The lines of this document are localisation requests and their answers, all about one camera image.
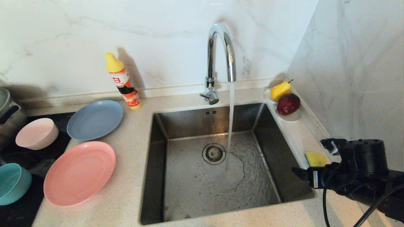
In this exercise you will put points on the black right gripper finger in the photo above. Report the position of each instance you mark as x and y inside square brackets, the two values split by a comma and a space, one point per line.
[300, 173]

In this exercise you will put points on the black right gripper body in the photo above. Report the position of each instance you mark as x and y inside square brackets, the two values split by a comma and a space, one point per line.
[331, 178]

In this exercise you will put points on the yellow green sponge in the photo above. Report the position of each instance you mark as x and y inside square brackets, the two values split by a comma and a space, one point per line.
[315, 159]

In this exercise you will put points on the orange white dish soap bottle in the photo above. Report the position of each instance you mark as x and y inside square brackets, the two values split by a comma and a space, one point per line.
[123, 82]

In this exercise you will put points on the blue grey plate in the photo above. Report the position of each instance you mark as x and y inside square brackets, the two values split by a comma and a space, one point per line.
[94, 119]

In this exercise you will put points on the pink plate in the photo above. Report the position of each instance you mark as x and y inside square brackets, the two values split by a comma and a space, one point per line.
[79, 173]

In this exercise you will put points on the pink bowl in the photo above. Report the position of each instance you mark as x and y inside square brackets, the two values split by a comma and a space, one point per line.
[36, 134]

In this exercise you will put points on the teal bowl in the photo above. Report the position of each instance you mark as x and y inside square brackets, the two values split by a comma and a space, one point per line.
[12, 184]

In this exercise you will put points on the stainless steel sink basin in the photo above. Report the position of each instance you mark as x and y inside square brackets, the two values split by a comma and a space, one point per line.
[195, 195]

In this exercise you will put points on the small white fruit dish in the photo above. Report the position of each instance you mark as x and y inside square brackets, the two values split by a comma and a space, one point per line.
[292, 119]

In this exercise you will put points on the dark red apple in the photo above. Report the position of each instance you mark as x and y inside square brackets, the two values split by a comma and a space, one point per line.
[288, 104]

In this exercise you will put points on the running water stream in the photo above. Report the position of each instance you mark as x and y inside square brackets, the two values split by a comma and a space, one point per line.
[231, 126]

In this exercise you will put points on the yellow pear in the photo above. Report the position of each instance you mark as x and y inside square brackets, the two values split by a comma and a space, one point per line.
[280, 90]

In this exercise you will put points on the round metal drain strainer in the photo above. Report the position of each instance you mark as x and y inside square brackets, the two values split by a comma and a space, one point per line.
[214, 153]

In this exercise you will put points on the chrome gooseneck faucet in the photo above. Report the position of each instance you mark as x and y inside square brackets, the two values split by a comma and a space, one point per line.
[210, 56]

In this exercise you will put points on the black induction cooktop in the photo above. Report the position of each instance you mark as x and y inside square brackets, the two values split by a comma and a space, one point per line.
[31, 157]

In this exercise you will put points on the steel cooking pot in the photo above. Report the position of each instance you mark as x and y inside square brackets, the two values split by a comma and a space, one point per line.
[9, 116]

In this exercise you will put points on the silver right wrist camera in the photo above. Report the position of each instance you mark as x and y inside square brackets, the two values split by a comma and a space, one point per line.
[329, 145]

